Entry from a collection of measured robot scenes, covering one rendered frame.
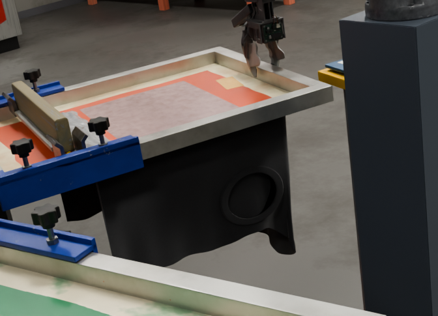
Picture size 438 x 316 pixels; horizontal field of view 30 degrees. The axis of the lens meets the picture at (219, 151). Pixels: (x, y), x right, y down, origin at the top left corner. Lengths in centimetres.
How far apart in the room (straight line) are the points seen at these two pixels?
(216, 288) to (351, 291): 185
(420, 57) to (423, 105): 9
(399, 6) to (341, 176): 238
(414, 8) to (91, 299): 76
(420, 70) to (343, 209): 207
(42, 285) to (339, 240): 212
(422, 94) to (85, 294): 69
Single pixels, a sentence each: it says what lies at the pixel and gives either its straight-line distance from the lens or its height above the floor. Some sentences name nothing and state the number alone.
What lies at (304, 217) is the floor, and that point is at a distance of 348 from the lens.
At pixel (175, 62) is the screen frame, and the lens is 228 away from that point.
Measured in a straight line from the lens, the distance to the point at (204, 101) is 200.
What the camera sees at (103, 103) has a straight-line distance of 213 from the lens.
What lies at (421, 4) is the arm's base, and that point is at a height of 123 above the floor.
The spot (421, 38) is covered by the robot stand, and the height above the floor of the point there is 118.
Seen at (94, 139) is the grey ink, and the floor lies 96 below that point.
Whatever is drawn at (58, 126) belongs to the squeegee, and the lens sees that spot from 171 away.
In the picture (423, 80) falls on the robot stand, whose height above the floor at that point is 110.
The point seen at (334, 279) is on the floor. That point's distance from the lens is 301.
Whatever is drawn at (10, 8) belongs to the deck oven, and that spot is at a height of 38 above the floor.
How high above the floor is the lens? 155
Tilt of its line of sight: 21 degrees down
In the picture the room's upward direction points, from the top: 9 degrees counter-clockwise
